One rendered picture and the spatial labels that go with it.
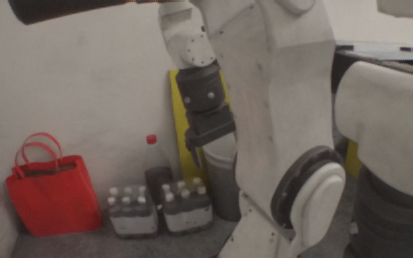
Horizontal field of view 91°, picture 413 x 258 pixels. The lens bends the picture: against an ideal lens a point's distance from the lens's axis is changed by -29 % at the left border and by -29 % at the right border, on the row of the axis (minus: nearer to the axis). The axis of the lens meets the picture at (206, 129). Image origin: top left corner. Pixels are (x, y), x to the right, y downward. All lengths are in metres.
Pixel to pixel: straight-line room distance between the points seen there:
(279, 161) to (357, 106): 0.18
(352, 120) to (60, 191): 1.12
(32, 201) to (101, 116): 0.52
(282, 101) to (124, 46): 0.87
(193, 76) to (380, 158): 0.39
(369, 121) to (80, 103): 1.09
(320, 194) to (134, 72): 0.92
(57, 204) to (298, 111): 1.08
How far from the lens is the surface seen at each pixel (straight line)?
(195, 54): 0.47
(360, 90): 0.19
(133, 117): 1.18
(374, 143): 0.19
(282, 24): 0.26
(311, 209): 0.38
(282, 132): 0.33
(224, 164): 1.03
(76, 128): 1.21
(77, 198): 1.19
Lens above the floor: 0.86
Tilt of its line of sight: 25 degrees down
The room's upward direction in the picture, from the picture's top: 4 degrees counter-clockwise
